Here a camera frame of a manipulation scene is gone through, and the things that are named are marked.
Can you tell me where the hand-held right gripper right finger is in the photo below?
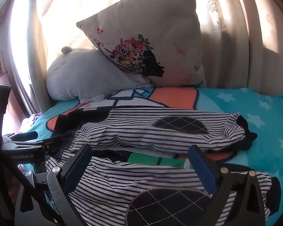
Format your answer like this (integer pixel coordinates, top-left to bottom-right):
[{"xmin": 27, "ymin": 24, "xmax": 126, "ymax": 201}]
[{"xmin": 188, "ymin": 144, "xmax": 266, "ymax": 226}]

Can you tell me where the beige curtain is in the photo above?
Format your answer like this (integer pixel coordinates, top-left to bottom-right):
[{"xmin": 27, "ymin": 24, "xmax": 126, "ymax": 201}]
[{"xmin": 9, "ymin": 0, "xmax": 283, "ymax": 113}]

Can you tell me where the teal printed blanket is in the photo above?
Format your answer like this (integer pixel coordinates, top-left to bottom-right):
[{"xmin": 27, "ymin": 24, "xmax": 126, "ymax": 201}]
[{"xmin": 20, "ymin": 87, "xmax": 283, "ymax": 226}]

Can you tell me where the black cable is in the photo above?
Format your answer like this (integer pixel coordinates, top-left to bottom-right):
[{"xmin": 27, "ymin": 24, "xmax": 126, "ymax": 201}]
[{"xmin": 0, "ymin": 138, "xmax": 65, "ymax": 226}]

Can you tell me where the purple and white clothes pile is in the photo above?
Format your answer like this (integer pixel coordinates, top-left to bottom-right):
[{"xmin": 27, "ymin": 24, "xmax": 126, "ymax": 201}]
[{"xmin": 20, "ymin": 113, "xmax": 42, "ymax": 129}]

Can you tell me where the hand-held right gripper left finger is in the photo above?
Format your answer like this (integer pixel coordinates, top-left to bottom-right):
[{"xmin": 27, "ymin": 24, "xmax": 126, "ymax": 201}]
[{"xmin": 14, "ymin": 144, "xmax": 93, "ymax": 226}]

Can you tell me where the grey plush pillow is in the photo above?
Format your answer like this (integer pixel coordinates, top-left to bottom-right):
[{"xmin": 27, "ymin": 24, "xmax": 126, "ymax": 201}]
[{"xmin": 46, "ymin": 47, "xmax": 155, "ymax": 103}]

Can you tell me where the beige floral print pillow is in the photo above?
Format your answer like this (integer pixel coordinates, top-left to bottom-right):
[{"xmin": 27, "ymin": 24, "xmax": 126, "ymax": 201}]
[{"xmin": 76, "ymin": 0, "xmax": 207, "ymax": 88}]

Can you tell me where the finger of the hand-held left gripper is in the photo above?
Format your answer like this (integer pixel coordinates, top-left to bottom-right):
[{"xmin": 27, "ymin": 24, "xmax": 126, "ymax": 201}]
[{"xmin": 36, "ymin": 135, "xmax": 63, "ymax": 153}]

